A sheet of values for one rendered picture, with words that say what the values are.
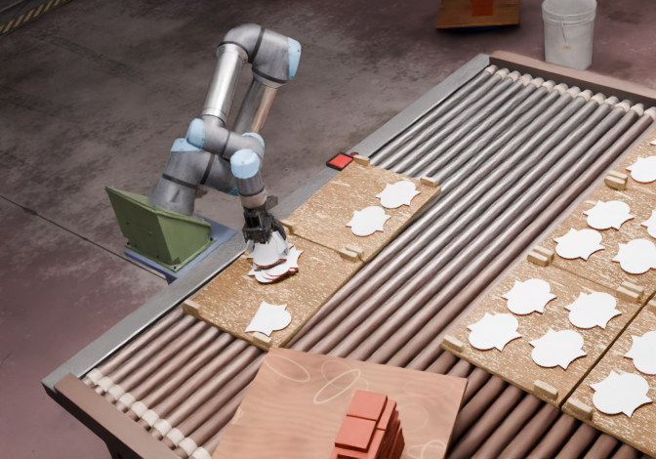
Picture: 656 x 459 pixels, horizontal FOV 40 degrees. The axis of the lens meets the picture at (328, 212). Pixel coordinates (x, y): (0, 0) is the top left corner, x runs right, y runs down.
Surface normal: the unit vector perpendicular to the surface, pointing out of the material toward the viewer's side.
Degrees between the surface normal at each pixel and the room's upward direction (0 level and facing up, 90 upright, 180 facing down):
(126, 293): 0
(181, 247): 90
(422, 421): 0
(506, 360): 0
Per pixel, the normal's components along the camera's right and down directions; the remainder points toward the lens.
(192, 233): 0.75, 0.30
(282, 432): -0.15, -0.79
